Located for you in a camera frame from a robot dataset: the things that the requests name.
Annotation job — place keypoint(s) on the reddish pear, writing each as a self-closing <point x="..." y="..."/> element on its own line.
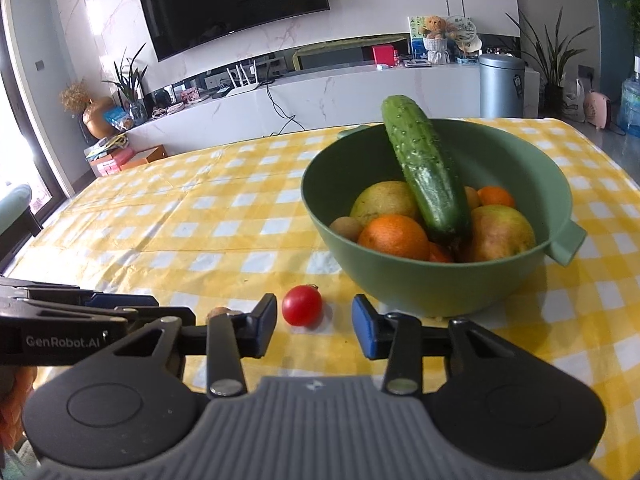
<point x="498" y="232"/>

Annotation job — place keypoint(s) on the brown longan fruit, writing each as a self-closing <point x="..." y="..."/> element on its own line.
<point x="223" y="312"/>
<point x="347" y="227"/>

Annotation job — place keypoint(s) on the white paper fan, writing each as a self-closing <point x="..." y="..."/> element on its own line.
<point x="462" y="31"/>

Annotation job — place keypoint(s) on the red box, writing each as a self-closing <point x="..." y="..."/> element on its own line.
<point x="384" y="54"/>

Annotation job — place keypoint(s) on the green cushioned chair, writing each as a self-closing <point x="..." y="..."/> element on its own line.
<point x="18" y="223"/>

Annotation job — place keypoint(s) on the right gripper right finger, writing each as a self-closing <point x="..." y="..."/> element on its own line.
<point x="403" y="341"/>

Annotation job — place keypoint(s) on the potted snake plant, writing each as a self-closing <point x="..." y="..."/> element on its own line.
<point x="551" y="52"/>

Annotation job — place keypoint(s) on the silver trash can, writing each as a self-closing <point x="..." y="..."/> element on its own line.
<point x="502" y="85"/>

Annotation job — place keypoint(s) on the green plastic bowl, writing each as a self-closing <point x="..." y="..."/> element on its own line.
<point x="465" y="153"/>

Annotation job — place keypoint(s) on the orange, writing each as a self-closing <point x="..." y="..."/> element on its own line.
<point x="396" y="235"/>

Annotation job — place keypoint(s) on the tangerine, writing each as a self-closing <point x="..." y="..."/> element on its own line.
<point x="440" y="254"/>
<point x="493" y="195"/>

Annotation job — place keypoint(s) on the small potted green plant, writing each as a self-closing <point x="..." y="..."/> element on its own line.
<point x="128" y="81"/>

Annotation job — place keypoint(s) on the operator hand orange glove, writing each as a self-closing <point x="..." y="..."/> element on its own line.
<point x="16" y="386"/>

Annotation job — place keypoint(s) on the white marble tv cabinet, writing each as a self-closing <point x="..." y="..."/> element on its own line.
<point x="329" y="98"/>

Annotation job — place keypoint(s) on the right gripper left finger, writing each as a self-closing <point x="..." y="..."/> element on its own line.
<point x="226" y="342"/>

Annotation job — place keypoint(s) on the blue water jug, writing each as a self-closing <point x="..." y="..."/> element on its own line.
<point x="629" y="114"/>

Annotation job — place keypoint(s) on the copper vase with flowers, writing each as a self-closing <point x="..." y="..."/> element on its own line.
<point x="77" y="99"/>

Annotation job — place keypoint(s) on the teddy bear toy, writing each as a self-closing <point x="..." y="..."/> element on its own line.
<point x="434" y="27"/>

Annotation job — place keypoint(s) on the green cucumber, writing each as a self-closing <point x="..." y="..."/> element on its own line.
<point x="428" y="167"/>

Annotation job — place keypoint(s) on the yellow checkered tablecloth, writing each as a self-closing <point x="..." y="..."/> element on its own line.
<point x="221" y="227"/>

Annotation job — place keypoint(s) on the pink piggy heater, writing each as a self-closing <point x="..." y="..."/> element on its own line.
<point x="597" y="108"/>

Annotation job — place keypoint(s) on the green yellow pear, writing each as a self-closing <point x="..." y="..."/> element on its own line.
<point x="386" y="197"/>

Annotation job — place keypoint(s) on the red cherry tomato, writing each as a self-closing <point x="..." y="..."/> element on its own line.
<point x="302" y="305"/>

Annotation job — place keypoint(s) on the stack of books and boxes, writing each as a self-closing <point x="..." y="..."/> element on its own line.
<point x="114" y="154"/>

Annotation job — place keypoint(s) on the white wifi router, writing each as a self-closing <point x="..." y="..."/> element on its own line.
<point x="243" y="77"/>

